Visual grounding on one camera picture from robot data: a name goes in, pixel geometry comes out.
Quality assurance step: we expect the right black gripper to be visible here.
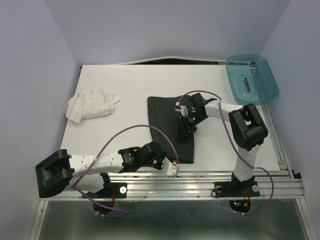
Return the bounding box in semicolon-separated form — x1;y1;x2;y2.
176;111;207;141

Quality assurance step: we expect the black skirt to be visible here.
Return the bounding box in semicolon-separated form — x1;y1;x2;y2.
147;96;195;164

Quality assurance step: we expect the white pleated skirt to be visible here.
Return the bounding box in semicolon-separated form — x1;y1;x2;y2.
65;88;121;124

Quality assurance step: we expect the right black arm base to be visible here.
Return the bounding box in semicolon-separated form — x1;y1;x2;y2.
211;173;260;214

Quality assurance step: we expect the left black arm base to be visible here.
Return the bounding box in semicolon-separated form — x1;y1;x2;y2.
81;173;128;218

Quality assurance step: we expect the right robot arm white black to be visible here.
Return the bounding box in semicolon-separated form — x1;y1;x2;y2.
175;90;268;195

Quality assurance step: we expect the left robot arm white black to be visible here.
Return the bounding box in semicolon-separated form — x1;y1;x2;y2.
35;141;170;198

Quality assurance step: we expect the teal plastic basket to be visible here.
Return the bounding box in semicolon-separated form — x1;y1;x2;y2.
225;54;279;105

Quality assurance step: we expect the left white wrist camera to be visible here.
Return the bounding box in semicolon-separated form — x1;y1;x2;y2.
161;159;179;177

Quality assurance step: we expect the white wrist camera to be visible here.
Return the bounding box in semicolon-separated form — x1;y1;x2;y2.
174;101;193;117
161;159;179;177

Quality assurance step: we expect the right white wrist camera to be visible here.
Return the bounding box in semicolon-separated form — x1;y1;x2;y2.
174;101;193;117

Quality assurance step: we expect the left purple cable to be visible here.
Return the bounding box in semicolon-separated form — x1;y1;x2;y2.
72;124;180;218

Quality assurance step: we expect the purple cable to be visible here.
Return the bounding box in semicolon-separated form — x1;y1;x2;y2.
72;124;180;218
174;89;276;216

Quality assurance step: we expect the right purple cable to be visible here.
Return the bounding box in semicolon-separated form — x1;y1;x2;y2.
174;89;276;216

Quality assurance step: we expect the aluminium rail frame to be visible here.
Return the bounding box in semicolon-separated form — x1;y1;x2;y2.
29;58;311;240

